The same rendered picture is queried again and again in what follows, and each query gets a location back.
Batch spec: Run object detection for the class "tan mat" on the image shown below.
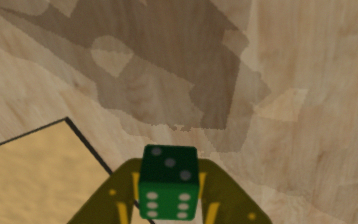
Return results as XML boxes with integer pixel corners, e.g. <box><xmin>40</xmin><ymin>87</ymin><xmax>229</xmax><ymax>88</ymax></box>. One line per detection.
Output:
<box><xmin>0</xmin><ymin>117</ymin><xmax>113</xmax><ymax>224</ymax></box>

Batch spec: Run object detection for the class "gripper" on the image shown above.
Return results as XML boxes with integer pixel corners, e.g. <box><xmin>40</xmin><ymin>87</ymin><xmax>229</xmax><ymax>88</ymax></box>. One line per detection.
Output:
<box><xmin>67</xmin><ymin>158</ymin><xmax>272</xmax><ymax>224</ymax></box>

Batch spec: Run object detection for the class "green die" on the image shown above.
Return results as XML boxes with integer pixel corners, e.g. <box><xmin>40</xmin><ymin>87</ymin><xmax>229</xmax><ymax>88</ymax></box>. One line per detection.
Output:
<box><xmin>137</xmin><ymin>144</ymin><xmax>200</xmax><ymax>221</ymax></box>

